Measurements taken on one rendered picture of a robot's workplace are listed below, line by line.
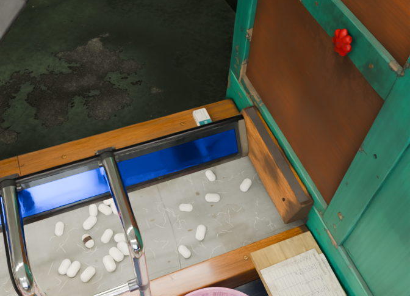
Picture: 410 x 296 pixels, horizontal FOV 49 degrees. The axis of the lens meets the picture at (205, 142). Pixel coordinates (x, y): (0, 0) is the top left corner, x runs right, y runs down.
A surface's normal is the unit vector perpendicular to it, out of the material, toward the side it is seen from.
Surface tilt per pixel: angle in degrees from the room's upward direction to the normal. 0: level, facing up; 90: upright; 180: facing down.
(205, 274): 0
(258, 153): 67
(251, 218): 0
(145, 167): 58
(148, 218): 0
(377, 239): 90
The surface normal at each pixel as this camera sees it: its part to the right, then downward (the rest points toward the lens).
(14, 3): 0.40, 0.31
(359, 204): -0.93, 0.27
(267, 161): -0.84, 0.00
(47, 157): 0.04, -0.60
